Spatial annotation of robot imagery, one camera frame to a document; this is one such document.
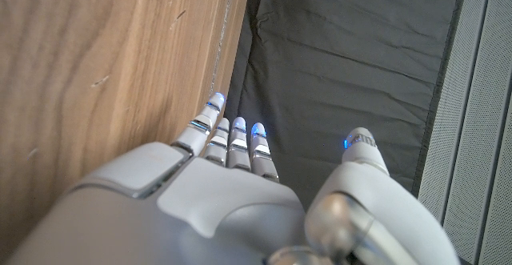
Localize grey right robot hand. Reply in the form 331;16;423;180
3;91;461;265

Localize black backdrop curtain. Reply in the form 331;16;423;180
223;0;469;210

